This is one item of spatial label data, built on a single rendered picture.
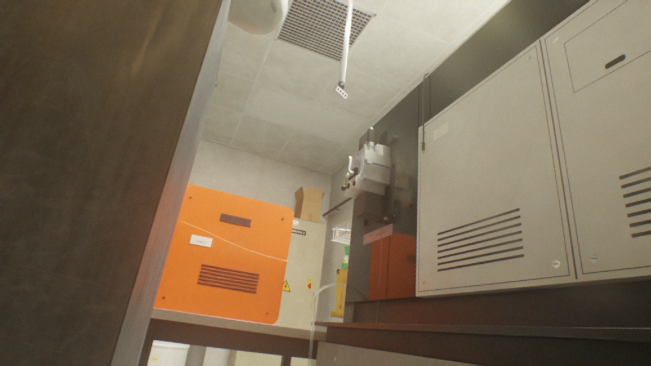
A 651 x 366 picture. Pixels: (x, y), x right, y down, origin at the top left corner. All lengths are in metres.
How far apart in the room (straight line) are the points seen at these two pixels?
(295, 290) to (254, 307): 2.90
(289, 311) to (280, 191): 1.51
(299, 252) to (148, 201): 3.95
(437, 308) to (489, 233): 0.24
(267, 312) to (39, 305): 1.04
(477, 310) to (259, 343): 0.74
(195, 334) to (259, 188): 3.57
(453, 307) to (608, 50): 0.55
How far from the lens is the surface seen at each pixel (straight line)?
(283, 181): 4.85
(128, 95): 0.42
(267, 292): 1.35
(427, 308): 0.96
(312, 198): 4.51
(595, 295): 0.69
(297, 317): 4.23
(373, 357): 0.96
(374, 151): 1.21
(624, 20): 0.78
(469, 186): 0.86
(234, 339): 1.31
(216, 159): 4.77
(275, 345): 1.34
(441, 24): 2.93
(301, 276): 4.26
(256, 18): 0.83
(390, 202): 1.15
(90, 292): 0.36
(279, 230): 1.39
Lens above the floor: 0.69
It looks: 23 degrees up
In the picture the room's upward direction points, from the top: 8 degrees clockwise
